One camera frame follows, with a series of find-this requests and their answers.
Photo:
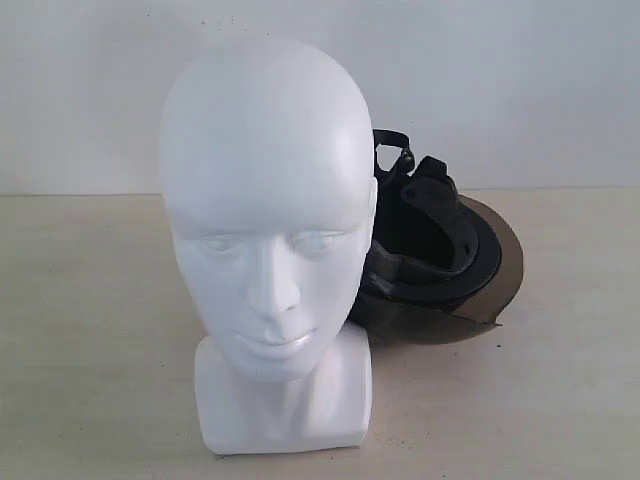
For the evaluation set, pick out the white mannequin head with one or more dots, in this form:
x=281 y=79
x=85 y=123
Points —
x=266 y=170

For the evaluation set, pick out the black helmet with tinted visor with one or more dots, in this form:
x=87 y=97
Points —
x=442 y=266

